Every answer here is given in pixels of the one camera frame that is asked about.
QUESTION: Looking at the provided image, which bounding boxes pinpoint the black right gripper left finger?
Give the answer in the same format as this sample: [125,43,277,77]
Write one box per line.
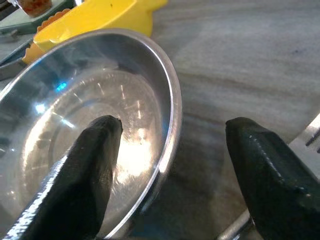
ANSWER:
[9,114,124,240]

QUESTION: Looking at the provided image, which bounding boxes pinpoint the steel tongs with orange tips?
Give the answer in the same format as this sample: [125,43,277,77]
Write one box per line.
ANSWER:
[0,8,72,81]

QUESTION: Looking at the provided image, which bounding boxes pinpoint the yellow plastic bowl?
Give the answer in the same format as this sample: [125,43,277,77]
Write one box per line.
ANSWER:
[33,0,169,55]

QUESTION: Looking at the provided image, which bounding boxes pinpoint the green rimmed white tray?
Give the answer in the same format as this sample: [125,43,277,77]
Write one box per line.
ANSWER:
[0,4,73,36]

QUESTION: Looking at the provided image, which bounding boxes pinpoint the steel fork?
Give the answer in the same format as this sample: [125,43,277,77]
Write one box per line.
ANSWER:
[217,117,320,240]

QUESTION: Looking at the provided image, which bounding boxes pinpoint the shallow steel plate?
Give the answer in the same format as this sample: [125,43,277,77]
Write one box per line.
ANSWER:
[0,28,184,240]

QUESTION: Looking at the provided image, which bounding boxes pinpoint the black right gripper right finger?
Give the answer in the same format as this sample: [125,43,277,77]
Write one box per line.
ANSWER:
[225,116,320,240]

